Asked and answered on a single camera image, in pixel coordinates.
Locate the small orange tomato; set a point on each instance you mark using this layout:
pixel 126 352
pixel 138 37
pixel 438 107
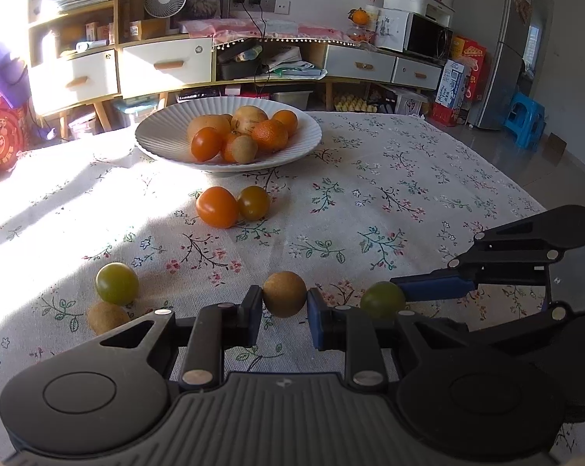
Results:
pixel 226 149

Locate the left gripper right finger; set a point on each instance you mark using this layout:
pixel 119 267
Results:
pixel 349 330

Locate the rough orange mandarin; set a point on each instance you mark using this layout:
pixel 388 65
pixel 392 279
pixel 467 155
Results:
pixel 271 136

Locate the red gift carton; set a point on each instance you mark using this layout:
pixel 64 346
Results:
pixel 472 54

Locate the wall power sockets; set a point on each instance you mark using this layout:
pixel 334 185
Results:
pixel 279 7

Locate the yellow striped melon fruit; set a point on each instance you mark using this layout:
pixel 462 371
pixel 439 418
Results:
pixel 245 118

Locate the wooden shelf cabinet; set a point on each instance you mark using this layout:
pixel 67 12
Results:
pixel 90 52

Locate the blue plastic stool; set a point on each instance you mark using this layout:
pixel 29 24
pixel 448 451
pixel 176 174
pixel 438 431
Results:
pixel 526 121

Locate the dark orange-green tomato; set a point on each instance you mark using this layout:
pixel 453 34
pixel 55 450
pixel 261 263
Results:
pixel 253 203

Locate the white microwave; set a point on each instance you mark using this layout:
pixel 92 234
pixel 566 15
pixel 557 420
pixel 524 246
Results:
pixel 412 34

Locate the smooth orange tomato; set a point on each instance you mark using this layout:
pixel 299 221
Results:
pixel 217 208

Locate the brown kiwi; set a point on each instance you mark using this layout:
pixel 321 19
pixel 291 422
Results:
pixel 243 149
pixel 284 294
pixel 103 317

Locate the blue white carton box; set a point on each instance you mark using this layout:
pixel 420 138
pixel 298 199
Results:
pixel 452 85

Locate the orange decoration on sideboard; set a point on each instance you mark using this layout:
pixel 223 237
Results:
pixel 359 17

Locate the floral tablecloth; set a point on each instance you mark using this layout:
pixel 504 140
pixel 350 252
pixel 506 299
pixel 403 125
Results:
pixel 381 196

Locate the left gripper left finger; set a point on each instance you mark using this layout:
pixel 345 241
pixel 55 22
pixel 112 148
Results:
pixel 216 329

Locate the orange mandarin with stem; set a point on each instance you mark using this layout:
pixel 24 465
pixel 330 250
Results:
pixel 288 119

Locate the white ribbed plate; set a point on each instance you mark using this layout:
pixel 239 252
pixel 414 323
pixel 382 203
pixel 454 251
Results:
pixel 167 135

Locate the long low sideboard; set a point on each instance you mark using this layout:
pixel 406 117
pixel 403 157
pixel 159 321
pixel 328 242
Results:
pixel 331 62

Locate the dark green tomato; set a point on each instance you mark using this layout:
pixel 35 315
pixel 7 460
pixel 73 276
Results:
pixel 383 300

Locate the grey refrigerator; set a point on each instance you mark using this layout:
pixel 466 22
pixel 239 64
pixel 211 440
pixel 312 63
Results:
pixel 501 26

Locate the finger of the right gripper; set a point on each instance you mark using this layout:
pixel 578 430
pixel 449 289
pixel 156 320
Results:
pixel 551 319
pixel 456 282

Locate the pink cloth runner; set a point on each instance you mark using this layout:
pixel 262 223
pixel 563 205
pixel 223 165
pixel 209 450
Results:
pixel 224 31

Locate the clear plastic storage box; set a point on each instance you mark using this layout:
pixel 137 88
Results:
pixel 133 110

